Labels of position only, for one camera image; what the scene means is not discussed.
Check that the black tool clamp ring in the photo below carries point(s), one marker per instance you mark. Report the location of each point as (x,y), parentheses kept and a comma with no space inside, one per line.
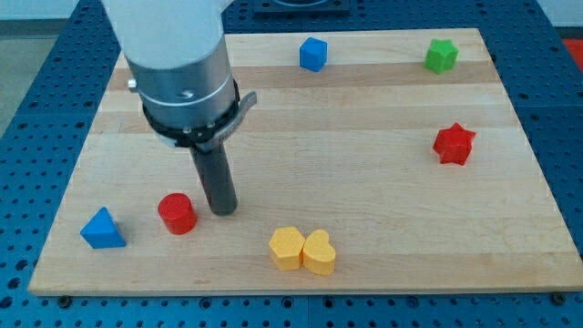
(208,137)

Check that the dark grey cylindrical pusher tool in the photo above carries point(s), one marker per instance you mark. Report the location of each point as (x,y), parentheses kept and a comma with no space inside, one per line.
(215,178)

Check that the yellow hexagon block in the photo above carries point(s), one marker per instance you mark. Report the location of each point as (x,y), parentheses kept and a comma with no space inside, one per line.
(286,248)

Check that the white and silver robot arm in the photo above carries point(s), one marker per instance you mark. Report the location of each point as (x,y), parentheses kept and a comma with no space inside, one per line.
(177,53)

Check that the light wooden board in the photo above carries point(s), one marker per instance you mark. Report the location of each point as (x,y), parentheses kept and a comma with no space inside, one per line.
(348,150)

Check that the red cylinder block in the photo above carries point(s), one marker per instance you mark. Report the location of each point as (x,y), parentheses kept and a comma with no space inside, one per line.
(177,213)

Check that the blue triangle block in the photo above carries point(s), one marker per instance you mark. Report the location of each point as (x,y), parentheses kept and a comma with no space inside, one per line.
(101,231)

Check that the blue cube block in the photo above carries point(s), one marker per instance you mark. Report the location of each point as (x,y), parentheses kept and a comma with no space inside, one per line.
(313,54)

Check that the yellow heart block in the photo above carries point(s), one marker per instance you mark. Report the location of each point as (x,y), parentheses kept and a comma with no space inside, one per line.
(318,254)

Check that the red star block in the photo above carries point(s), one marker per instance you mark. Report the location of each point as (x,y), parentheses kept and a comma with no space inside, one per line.
(454,144)

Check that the green star block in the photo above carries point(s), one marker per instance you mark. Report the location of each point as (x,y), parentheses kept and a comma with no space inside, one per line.
(441,55)

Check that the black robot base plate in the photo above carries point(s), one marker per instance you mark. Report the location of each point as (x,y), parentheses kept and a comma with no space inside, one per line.
(300,7)

